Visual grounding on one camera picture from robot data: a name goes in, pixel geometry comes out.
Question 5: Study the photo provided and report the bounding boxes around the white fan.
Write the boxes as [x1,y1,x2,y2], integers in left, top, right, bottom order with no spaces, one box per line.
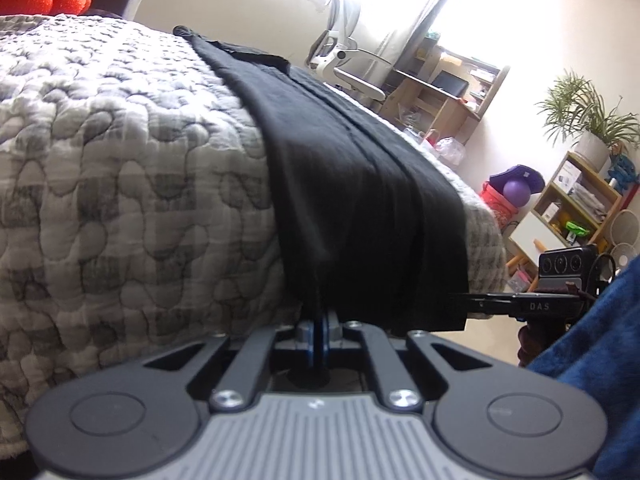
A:
[596,241,636,283]
[609,208,640,251]

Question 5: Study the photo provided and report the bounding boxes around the white box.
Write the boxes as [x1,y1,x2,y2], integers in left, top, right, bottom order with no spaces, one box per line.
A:
[554,160,583,193]

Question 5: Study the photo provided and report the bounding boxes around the potted green plant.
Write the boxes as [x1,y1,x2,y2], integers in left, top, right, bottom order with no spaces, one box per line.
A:
[537,69,640,173]

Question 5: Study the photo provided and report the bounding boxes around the purple hat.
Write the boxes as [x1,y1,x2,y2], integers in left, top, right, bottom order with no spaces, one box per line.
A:
[489,164,546,196]

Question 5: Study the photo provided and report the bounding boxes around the grey-brown window curtain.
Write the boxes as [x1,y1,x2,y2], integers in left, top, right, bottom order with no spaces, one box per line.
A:
[377,0,476,68]

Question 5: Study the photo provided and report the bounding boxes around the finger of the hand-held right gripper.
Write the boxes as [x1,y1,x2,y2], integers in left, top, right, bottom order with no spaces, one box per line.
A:
[447,291,516,318]

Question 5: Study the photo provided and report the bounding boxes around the person's right forearm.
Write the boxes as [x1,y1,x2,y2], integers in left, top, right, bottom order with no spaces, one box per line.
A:
[527,252,640,480]

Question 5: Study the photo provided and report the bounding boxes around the person's right hand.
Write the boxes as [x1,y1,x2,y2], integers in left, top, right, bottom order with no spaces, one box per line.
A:
[517,324,545,368]

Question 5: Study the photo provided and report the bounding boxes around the red printed bag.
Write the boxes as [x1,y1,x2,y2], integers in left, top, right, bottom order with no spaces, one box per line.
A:
[479,182,518,233]

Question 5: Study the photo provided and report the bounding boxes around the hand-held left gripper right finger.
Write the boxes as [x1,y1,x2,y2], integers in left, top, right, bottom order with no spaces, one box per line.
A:
[320,310,496,411]

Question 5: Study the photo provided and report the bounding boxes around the wooden shelf cabinet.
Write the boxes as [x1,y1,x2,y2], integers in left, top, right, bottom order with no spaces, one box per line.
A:
[505,151,626,281]

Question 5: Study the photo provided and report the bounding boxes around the white office chair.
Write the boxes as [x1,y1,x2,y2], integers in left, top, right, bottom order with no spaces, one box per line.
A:
[306,0,388,103]

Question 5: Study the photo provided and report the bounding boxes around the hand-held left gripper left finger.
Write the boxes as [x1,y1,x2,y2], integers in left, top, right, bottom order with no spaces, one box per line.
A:
[142,320,321,411]

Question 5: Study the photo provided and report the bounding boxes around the black pants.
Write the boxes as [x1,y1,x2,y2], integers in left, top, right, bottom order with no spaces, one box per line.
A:
[172,25,471,341]

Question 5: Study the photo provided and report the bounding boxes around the blue toy figure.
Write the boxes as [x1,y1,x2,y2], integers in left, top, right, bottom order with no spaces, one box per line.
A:
[605,152,640,196]

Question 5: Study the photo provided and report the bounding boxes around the purple ball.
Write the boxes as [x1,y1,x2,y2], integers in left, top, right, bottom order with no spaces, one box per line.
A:
[502,179,530,207]

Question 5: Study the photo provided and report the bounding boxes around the wooden desk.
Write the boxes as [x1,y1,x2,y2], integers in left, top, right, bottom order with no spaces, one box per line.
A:
[377,35,512,146]

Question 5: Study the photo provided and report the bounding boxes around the black laptop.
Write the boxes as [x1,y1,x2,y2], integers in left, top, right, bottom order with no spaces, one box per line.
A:
[431,71,470,98]

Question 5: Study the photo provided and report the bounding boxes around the grey quilted blanket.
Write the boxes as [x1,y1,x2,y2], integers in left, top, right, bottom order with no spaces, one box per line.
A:
[0,14,508,441]

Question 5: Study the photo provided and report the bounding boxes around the translucent plastic bag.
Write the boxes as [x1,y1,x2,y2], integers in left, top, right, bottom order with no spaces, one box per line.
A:
[434,136,468,167]

